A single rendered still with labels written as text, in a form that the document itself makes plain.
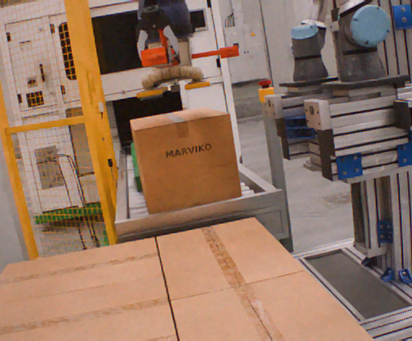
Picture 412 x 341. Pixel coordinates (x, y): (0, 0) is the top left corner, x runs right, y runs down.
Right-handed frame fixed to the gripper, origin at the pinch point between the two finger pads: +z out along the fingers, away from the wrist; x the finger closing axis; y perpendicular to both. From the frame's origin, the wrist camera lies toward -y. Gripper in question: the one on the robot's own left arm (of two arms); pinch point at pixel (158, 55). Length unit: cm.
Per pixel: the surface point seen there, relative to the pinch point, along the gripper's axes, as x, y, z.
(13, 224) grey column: 102, 98, 70
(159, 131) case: 9, 50, 28
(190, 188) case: 1, 51, 54
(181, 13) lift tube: -7, 53, -18
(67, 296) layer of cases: 39, -15, 66
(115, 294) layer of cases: 23, -17, 66
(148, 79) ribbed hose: 9.1, 41.3, 6.9
